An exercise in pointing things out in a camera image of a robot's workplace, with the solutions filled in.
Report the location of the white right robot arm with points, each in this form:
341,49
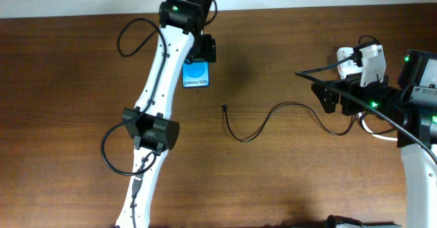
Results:
410,108

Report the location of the white power strip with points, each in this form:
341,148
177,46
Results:
348,67

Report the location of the blue Galaxy smartphone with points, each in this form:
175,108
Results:
195,75

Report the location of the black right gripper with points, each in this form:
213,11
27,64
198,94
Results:
350,84

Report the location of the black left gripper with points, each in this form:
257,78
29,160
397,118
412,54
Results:
209,50

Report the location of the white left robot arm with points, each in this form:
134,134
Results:
181,41

